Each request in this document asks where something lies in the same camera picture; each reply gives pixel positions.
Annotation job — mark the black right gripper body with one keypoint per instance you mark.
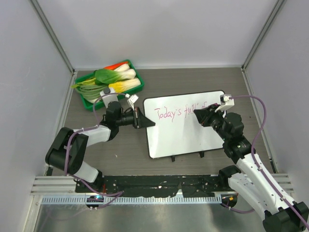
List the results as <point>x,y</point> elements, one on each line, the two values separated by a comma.
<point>216,120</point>

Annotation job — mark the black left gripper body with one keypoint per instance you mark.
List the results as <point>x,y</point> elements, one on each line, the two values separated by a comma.
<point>125,119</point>

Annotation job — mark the white whiteboard black frame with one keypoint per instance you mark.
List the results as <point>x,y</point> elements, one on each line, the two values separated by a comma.
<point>177,130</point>

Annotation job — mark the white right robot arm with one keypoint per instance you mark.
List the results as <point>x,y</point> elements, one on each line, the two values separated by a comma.
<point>248,176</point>

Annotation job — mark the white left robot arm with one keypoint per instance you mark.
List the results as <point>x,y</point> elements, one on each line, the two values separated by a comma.
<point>68,148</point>

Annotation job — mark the white bottle grey cap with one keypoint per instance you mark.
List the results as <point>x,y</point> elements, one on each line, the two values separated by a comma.
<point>108,95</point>

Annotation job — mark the green plastic tray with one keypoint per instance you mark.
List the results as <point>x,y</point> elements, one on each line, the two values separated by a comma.
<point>89,79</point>

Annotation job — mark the yellow white cabbage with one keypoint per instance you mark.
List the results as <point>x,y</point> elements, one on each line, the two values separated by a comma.
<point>122,86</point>

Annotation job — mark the green long beans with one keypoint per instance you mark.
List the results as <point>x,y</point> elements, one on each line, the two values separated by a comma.
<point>89,92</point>

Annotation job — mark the green bok choy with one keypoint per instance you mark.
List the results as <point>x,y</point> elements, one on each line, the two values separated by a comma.
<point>104,76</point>

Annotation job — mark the orange carrot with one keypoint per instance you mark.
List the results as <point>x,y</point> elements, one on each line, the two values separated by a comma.
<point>114,66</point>

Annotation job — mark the white bok choy stalk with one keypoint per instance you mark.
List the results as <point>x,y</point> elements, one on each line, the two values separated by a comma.
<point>122,68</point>

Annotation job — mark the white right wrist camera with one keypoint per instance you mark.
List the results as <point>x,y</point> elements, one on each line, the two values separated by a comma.
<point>226,103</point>

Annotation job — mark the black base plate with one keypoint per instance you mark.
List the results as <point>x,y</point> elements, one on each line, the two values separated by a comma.
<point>162,186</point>

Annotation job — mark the slotted grey cable duct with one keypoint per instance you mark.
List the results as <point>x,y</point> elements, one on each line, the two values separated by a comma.
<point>83,199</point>

